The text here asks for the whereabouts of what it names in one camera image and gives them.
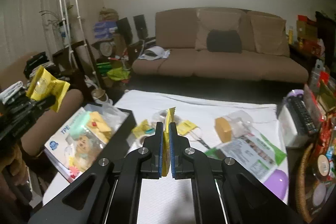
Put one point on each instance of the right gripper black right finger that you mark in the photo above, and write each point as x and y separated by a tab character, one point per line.
223	190

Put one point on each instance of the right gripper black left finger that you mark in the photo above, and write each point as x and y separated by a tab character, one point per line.
109	191

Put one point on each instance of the yellow snack packet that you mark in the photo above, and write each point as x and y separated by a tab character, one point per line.
44	84
166	142

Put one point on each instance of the purple plastic bowl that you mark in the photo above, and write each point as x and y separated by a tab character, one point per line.
277	183

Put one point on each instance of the brown armchair arm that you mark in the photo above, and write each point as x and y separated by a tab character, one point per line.
33	142

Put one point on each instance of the green white leaflet package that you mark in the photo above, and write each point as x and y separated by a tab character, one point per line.
255	153

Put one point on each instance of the white TPE product box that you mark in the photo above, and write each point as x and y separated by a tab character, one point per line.
74	147

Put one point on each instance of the small yellow packet left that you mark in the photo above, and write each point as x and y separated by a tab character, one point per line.
144	128

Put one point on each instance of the small yellow packet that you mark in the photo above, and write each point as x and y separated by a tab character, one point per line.
185	127
144	128

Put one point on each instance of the yellow snack bag in box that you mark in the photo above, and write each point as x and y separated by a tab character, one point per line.
99	127

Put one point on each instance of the clear jar orange lid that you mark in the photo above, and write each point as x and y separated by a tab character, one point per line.
233	125

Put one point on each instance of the white coat stand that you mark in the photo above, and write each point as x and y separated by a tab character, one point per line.
67	29

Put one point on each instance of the black remote control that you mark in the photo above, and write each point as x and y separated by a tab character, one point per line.
302	119

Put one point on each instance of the green plastic bag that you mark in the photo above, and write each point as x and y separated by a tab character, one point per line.
118	74

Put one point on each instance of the blue stacked boxes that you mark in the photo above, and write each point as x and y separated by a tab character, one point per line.
104	30

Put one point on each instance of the brown sofa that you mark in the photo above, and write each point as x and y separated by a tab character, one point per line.
265	50

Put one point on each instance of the white clothing on sofa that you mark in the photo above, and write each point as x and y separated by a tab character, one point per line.
154	53

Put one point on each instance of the black cushion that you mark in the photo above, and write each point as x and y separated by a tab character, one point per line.
224	41

